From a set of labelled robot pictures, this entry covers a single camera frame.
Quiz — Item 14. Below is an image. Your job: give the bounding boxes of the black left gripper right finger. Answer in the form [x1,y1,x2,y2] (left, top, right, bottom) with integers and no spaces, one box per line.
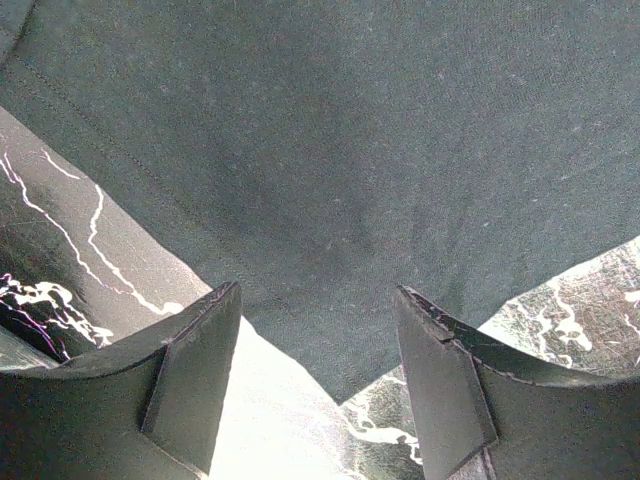
[394,286,639,479]

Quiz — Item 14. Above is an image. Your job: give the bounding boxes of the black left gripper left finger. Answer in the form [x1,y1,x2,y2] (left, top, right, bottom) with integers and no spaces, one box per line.
[1,282,242,479]

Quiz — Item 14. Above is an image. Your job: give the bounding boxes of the black t shirt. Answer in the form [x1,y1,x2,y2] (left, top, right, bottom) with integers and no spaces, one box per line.
[1,1,639,402]

